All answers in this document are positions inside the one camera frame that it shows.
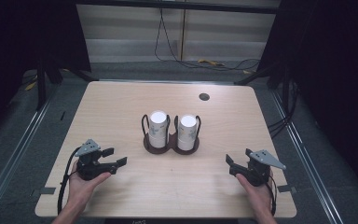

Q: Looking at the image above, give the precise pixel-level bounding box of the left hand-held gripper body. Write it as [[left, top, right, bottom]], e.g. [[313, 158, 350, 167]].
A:
[[74, 138, 119, 182]]

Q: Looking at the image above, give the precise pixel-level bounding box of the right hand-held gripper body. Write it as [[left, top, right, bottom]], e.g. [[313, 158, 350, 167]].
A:
[[228, 149, 287, 188]]

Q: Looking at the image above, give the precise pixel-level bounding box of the stack of white paper cups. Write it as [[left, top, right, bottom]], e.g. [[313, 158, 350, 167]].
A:
[[176, 114, 199, 152], [148, 109, 169, 149]]

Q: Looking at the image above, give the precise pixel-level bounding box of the dark double cup holder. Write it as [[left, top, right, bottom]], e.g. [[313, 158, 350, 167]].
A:
[[141, 114, 202, 156]]

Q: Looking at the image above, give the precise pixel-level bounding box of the person's right hand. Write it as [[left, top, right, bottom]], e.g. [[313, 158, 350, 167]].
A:
[[235, 172, 275, 217]]

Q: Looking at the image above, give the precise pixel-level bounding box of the person's left hand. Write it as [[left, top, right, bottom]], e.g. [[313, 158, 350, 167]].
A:
[[67, 160, 113, 216]]

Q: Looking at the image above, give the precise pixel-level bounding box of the grey tape piece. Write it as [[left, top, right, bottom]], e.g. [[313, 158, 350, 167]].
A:
[[32, 187, 57, 196], [276, 184, 297, 194]]

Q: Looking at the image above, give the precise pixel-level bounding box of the black metal stand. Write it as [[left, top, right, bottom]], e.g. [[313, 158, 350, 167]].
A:
[[35, 55, 91, 112], [234, 61, 294, 105]]

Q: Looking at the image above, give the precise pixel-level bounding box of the yellow strip on floor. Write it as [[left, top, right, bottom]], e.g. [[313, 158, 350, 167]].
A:
[[197, 58, 226, 67]]

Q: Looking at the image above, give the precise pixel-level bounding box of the small yellow tape piece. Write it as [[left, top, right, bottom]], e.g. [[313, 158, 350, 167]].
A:
[[24, 80, 39, 92]]

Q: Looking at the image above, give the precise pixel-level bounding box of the black curtain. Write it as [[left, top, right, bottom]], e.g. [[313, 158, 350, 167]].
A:
[[0, 0, 91, 144], [256, 0, 358, 200]]

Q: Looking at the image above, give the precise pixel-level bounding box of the right hand-held gripper cable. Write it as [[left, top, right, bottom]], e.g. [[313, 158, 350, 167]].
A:
[[267, 174, 278, 217]]

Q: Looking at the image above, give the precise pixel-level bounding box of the hand-held gripper cable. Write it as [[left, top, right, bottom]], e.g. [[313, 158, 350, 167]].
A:
[[57, 147, 82, 216], [267, 174, 278, 217]]

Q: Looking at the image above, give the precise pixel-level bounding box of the left hand-held gripper cable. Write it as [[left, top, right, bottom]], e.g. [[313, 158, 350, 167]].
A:
[[57, 147, 82, 216]]

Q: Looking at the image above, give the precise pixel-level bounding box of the metal floor rail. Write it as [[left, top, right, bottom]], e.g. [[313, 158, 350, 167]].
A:
[[269, 89, 345, 224], [0, 83, 59, 217]]

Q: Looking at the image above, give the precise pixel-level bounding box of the bundle of black cables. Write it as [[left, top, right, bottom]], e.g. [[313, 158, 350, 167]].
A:
[[267, 79, 300, 140]]

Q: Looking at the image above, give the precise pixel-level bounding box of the black hanging cable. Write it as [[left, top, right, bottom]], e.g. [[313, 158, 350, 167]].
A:
[[154, 7, 261, 72]]

